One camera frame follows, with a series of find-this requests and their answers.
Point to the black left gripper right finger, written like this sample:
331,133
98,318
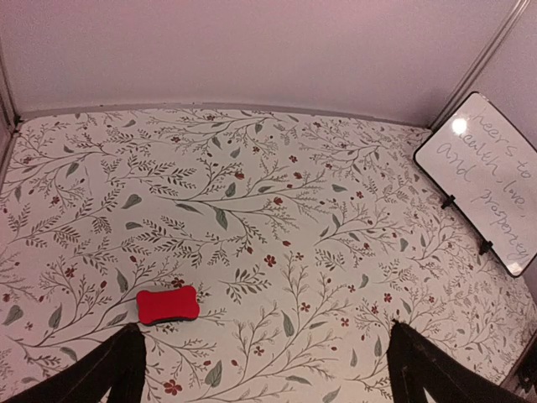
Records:
418,369

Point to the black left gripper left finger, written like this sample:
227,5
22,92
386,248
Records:
115,368

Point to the red whiteboard eraser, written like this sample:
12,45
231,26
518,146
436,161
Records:
167,306

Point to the white whiteboard black frame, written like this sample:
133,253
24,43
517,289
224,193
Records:
478,156

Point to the black whiteboard stand foot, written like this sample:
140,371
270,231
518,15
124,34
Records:
448,202

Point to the left aluminium frame post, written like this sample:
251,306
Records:
9,119

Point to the aluminium frame post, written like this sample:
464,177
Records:
9,119
483,58

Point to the right aluminium frame post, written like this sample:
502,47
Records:
483,58

